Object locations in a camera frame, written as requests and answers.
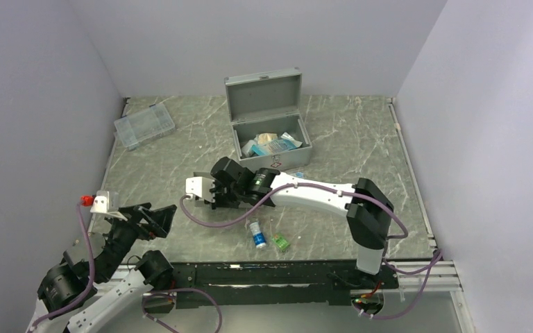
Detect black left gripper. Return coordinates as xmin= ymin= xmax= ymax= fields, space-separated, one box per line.
xmin=99 ymin=203 xmax=176 ymax=280

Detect white bottle green label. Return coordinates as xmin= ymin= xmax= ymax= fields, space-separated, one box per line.
xmin=241 ymin=139 xmax=256 ymax=158

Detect beige latex gloves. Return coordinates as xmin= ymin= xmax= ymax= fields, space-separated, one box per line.
xmin=255 ymin=133 xmax=278 ymax=145

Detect blue cotton swab bag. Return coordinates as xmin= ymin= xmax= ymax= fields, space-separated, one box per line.
xmin=251 ymin=138 xmax=302 ymax=156

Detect teal plaster zip bag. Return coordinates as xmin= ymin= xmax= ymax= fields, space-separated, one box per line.
xmin=280 ymin=132 xmax=303 ymax=148

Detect grey plastic divider tray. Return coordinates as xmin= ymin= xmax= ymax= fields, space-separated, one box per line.
xmin=193 ymin=171 xmax=213 ymax=179

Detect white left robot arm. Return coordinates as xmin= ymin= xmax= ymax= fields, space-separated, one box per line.
xmin=26 ymin=203 xmax=177 ymax=332

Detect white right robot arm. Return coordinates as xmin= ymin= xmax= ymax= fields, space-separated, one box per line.
xmin=210 ymin=157 xmax=396 ymax=288

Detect grey metal medicine case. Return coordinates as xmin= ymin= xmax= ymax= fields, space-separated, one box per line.
xmin=223 ymin=67 xmax=312 ymax=171

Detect white blue spray bottle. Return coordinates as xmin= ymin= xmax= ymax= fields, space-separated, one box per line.
xmin=248 ymin=221 xmax=267 ymax=248

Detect small green box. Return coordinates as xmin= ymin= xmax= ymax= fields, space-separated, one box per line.
xmin=271 ymin=233 xmax=290 ymax=253

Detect clear plastic compartment box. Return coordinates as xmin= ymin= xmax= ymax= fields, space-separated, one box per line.
xmin=114 ymin=103 xmax=176 ymax=151

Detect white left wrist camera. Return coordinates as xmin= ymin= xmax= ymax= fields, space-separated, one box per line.
xmin=79 ymin=190 xmax=126 ymax=221

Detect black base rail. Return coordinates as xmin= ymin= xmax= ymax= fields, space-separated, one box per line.
xmin=173 ymin=259 xmax=399 ymax=309

